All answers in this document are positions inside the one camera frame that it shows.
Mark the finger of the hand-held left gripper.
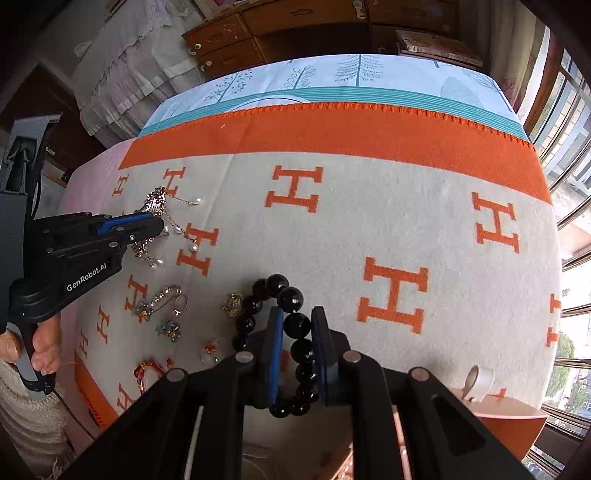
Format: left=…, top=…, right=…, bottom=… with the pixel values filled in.
left=90, top=218, right=165, bottom=268
left=37, top=211, right=155, bottom=252

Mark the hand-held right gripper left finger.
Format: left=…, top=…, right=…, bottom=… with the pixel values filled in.
left=60, top=306, right=284, bottom=480

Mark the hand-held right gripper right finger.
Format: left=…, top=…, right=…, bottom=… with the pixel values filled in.
left=312, top=306, right=537, bottom=480

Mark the gold crystal brooch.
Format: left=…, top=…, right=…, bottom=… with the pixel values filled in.
left=131, top=186, right=204, bottom=271

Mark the black bead bracelet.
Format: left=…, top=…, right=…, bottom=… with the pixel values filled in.
left=232, top=274, right=319, bottom=418

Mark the gold pearl pin brooch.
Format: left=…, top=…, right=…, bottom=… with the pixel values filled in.
left=130, top=285, right=183, bottom=319

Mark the red bangle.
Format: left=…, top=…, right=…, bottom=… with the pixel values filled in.
left=134, top=359, right=174, bottom=393

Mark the pink jewelry box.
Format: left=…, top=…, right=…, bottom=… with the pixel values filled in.
left=392, top=387, right=550, bottom=462

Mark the person's left forearm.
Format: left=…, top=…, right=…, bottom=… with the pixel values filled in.
left=0, top=359, right=78, bottom=477

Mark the person's left hand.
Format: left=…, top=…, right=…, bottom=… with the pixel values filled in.
left=0, top=316, right=64, bottom=376

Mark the blue enamel brooch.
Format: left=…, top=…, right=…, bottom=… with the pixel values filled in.
left=156, top=318, right=182, bottom=343

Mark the dark wooden furniture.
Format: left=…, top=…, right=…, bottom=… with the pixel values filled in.
left=0, top=65, right=109, bottom=188

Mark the beige and orange patterned blanket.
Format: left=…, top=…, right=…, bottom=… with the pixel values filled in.
left=60, top=102, right=566, bottom=444

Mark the white wristband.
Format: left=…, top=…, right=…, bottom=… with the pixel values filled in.
left=463, top=366, right=495, bottom=400

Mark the white lace cloth cover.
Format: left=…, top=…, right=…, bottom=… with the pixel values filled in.
left=69, top=0, right=222, bottom=134

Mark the tree print bedsheet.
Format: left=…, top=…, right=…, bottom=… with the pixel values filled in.
left=139, top=53, right=529, bottom=139

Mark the wooden cabinet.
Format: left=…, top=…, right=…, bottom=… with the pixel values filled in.
left=181, top=0, right=462, bottom=79

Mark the barred window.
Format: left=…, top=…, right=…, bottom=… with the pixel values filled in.
left=522, top=28, right=591, bottom=462

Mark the pale floral curtain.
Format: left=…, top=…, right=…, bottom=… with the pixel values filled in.
left=485, top=0, right=555, bottom=121

